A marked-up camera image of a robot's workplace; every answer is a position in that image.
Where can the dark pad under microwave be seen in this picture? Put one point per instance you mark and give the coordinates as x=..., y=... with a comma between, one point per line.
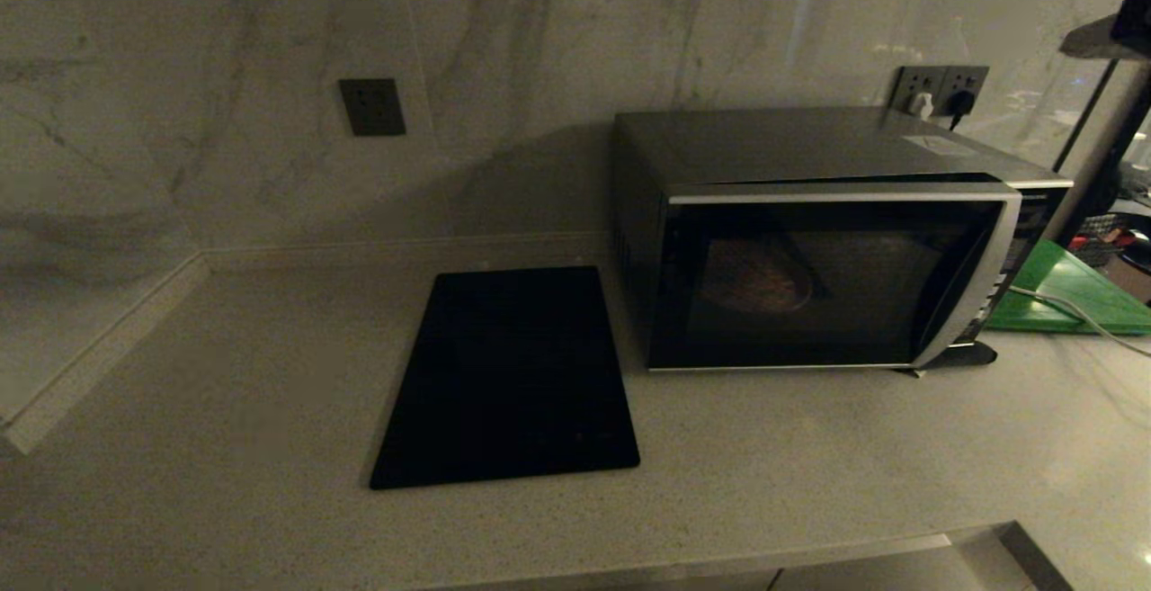
x=971, y=357

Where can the white power plug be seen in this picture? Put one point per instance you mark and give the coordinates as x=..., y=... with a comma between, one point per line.
x=920, y=106

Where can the dark grey single wall socket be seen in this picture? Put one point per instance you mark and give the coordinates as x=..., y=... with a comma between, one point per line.
x=372, y=107

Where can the black glass induction cooktop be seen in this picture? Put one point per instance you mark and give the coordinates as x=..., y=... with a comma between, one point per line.
x=508, y=384

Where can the silver Panasonic microwave oven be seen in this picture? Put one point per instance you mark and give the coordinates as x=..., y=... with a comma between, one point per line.
x=791, y=146

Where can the black glass microwave door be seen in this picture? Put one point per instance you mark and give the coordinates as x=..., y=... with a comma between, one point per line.
x=854, y=330

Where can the black power plug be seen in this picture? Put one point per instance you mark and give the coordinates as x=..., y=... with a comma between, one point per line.
x=960, y=104

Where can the green cutting board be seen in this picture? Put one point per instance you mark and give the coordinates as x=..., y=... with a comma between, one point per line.
x=1070, y=294

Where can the light purple plate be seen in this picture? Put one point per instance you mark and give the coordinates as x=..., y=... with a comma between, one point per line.
x=755, y=276

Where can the grey double wall socket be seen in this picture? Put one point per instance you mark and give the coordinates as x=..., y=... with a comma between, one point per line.
x=919, y=81

